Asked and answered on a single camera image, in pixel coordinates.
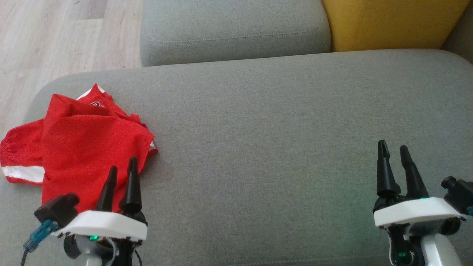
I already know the large grey sofa seat cushion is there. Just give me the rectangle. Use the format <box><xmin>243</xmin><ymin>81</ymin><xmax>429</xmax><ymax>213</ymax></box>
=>
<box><xmin>0</xmin><ymin>49</ymin><xmax>473</xmax><ymax>266</ymax></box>

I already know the red garment striped white trim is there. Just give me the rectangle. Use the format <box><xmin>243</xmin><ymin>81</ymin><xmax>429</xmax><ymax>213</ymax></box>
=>
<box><xmin>41</xmin><ymin>93</ymin><xmax>157</xmax><ymax>215</ymax></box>

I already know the left camera cable blue plug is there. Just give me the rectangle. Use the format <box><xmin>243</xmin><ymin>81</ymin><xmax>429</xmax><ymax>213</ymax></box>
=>
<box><xmin>20</xmin><ymin>220</ymin><xmax>58</xmax><ymax>266</ymax></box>

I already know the yellow sofa back cushion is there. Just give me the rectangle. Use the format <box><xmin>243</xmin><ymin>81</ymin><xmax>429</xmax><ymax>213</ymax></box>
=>
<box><xmin>321</xmin><ymin>0</ymin><xmax>470</xmax><ymax>52</ymax></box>

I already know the red jersey with print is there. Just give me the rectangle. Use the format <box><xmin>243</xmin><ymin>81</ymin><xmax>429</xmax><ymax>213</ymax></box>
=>
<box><xmin>76</xmin><ymin>83</ymin><xmax>143</xmax><ymax>124</ymax></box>

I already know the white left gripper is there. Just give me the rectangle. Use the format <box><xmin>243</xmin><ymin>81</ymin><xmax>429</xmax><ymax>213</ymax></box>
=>
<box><xmin>55</xmin><ymin>157</ymin><xmax>147</xmax><ymax>266</ymax></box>

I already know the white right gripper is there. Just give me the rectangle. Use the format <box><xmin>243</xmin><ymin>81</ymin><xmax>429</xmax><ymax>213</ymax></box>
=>
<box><xmin>373</xmin><ymin>140</ymin><xmax>462</xmax><ymax>266</ymax></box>

